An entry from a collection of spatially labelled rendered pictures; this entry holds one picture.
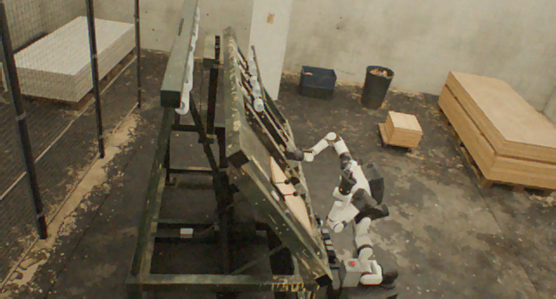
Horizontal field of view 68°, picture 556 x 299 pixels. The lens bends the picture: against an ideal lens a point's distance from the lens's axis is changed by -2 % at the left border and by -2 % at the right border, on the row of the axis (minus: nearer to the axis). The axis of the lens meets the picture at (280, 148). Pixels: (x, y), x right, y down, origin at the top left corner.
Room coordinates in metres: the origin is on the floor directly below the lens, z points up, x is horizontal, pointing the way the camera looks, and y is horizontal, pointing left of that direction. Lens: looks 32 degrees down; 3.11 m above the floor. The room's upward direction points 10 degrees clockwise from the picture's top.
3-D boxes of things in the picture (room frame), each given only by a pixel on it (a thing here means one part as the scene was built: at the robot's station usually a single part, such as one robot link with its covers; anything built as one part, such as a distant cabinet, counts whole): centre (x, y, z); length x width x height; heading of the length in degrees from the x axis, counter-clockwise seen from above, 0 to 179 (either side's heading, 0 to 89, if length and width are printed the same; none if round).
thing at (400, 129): (5.80, -1.74, 0.20); 0.61 x 0.53 x 0.40; 3
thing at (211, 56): (3.66, 0.78, 1.38); 0.70 x 0.15 x 0.85; 13
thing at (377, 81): (7.08, -1.48, 0.33); 0.52 x 0.51 x 0.65; 3
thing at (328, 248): (2.57, -0.49, 0.69); 0.50 x 0.14 x 0.24; 13
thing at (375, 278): (2.73, -0.99, 0.28); 0.21 x 0.20 x 0.13; 103
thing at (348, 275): (2.15, -0.65, 0.84); 0.12 x 0.12 x 0.18; 13
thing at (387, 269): (2.72, -0.96, 0.19); 0.64 x 0.52 x 0.33; 103
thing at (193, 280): (2.98, 0.40, 0.41); 2.20 x 1.38 x 0.83; 13
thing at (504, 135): (6.20, -3.32, 0.39); 2.46 x 1.05 x 0.78; 3
